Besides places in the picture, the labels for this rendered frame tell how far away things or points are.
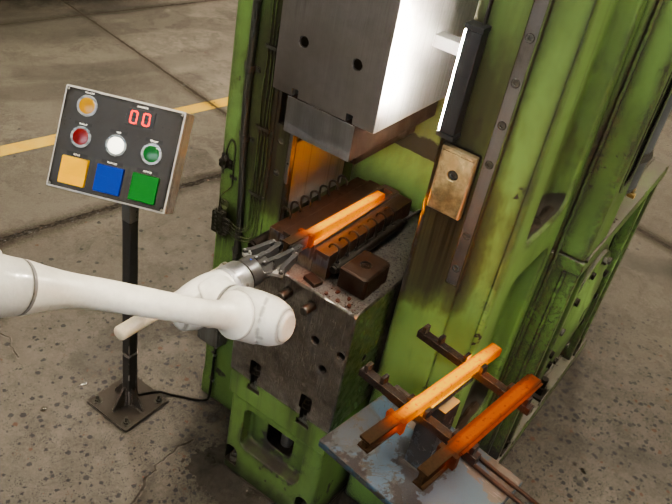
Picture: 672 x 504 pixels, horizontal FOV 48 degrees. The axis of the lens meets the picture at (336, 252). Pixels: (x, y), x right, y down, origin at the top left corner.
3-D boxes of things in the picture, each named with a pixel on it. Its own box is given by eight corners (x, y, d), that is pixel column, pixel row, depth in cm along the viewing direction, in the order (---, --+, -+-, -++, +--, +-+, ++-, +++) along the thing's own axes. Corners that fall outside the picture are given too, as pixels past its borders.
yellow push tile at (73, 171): (82, 187, 203) (88, 160, 202) (56, 181, 203) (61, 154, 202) (85, 187, 204) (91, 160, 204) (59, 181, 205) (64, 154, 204)
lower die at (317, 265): (324, 279, 198) (329, 254, 193) (267, 246, 206) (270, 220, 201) (406, 221, 228) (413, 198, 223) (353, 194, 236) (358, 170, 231)
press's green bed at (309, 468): (305, 530, 241) (328, 434, 214) (219, 465, 256) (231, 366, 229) (395, 433, 280) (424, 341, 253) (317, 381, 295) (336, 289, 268)
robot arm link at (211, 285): (211, 301, 178) (253, 316, 171) (162, 332, 167) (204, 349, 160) (205, 261, 173) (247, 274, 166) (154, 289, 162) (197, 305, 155)
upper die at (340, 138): (348, 162, 177) (355, 126, 172) (282, 130, 185) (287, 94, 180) (434, 115, 207) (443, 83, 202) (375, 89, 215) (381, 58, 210)
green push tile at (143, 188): (153, 205, 201) (159, 178, 201) (127, 198, 202) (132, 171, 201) (155, 205, 203) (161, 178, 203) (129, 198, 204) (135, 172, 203)
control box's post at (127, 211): (128, 408, 269) (130, 140, 207) (121, 402, 270) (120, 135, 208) (136, 402, 272) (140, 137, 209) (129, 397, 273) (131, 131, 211)
